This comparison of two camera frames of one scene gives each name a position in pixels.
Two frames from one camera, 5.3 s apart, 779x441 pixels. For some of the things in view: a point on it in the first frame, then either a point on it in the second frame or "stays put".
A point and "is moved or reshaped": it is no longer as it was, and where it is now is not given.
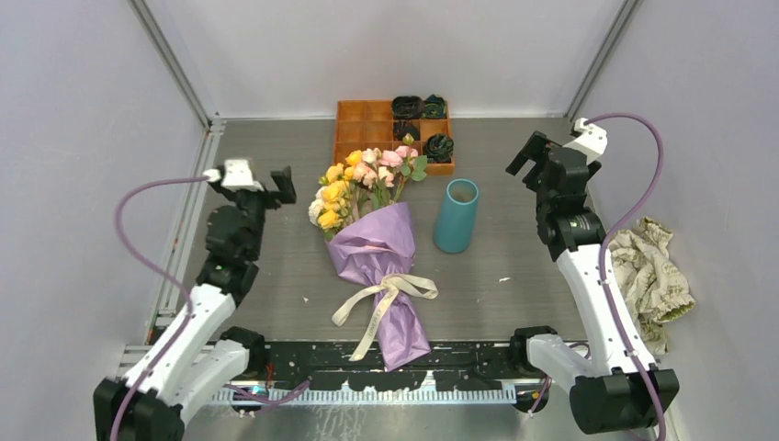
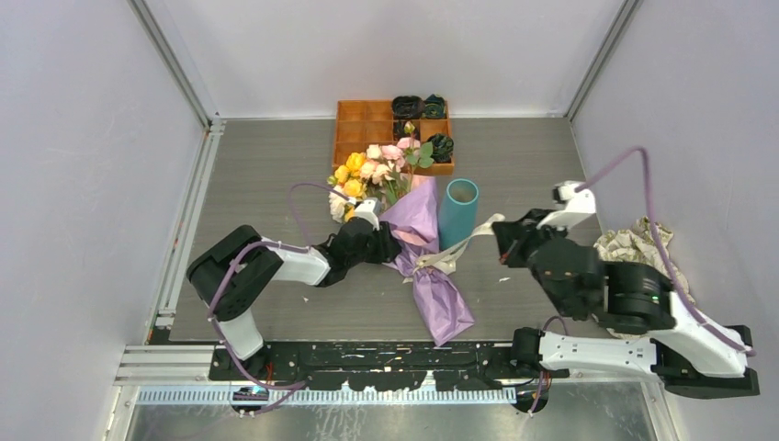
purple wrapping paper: [378, 252] to [416, 214]
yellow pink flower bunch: [365, 182] is moved or reshaped
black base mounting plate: [282, 364] stays put
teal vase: [455, 224] stays put
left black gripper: [282, 181] to [386, 247]
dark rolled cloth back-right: [434, 107] stays put
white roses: [235, 174] to [365, 210]
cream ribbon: [389, 287] to [446, 260]
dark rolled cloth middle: [401, 128] stays put
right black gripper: [536, 149] to [510, 235]
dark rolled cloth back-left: [407, 107] stays put
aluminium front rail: [302, 392] stays put
